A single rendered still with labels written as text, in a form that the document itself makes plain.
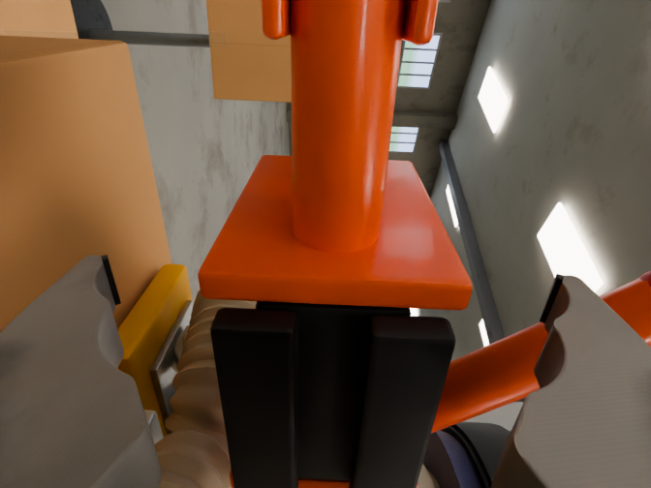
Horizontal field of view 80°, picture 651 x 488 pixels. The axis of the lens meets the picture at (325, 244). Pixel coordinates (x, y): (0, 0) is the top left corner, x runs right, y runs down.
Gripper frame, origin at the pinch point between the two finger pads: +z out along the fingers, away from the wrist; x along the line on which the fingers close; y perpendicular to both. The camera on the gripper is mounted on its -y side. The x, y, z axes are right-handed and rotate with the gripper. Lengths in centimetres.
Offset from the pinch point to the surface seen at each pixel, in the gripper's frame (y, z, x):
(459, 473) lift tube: 16.9, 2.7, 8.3
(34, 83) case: -3.4, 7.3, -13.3
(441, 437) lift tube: 18.4, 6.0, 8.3
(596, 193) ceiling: 149, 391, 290
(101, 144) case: 0.4, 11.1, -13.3
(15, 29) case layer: -3, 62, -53
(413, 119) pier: 195, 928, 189
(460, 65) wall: 75, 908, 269
